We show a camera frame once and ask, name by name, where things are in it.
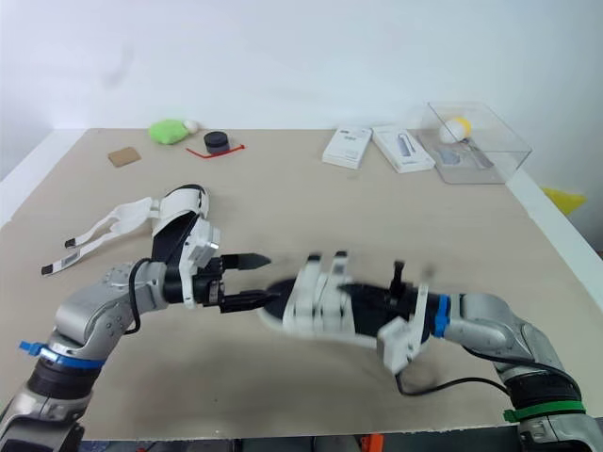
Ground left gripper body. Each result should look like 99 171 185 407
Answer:
191 256 228 311

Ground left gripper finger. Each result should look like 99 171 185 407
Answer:
219 288 285 315
220 252 272 274

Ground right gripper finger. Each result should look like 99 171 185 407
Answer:
389 260 408 307

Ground red zip tie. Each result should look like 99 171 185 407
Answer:
184 144 247 160

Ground black round tape roll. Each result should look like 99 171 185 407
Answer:
203 131 229 154

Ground white pack with blue picture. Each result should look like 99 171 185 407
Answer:
371 123 436 174

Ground grey flat item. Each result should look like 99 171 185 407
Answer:
434 143 496 170

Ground robot body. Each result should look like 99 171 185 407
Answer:
80 425 520 452

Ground white flat pack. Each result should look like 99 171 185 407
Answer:
321 125 374 170

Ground green plush toy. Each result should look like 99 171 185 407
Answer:
148 119 203 147

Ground brown cardboard square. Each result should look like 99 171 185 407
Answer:
106 146 142 168

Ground yellow and white ball toy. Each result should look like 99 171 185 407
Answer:
438 116 473 143

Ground clear plastic box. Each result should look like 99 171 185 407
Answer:
416 100 534 186

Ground yellow bag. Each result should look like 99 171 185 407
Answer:
540 186 588 218

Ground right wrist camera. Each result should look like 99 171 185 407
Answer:
375 316 422 376

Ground black cable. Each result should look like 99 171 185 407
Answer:
125 257 159 336
394 347 560 397

